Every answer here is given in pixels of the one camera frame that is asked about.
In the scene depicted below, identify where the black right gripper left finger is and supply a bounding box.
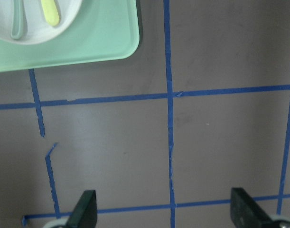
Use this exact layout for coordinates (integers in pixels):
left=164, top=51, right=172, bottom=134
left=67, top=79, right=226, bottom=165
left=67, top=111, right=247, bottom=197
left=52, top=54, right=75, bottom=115
left=65, top=190, right=98, bottom=228

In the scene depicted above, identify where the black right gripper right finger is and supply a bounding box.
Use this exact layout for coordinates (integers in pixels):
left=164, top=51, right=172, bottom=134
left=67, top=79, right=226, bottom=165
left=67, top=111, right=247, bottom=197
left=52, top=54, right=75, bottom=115
left=230, top=188, right=274, bottom=228

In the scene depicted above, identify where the white round plate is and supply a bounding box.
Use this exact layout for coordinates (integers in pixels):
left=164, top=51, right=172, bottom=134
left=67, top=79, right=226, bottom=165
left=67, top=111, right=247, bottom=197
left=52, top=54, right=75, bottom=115
left=0, top=0, right=82, bottom=45

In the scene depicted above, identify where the pale green plastic spoon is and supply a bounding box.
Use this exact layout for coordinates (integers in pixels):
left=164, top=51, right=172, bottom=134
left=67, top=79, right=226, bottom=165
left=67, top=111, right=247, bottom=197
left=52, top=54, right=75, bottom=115
left=10, top=0, right=27, bottom=40

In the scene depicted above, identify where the yellow plastic fork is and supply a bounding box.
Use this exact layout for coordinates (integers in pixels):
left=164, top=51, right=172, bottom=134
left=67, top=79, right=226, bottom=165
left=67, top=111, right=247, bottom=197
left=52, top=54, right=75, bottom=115
left=40, top=0, right=60, bottom=27

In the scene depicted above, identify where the mint green tray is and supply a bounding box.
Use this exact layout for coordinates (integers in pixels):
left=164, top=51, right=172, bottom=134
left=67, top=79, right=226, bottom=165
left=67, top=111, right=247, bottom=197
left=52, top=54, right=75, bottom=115
left=0, top=0, right=140, bottom=72

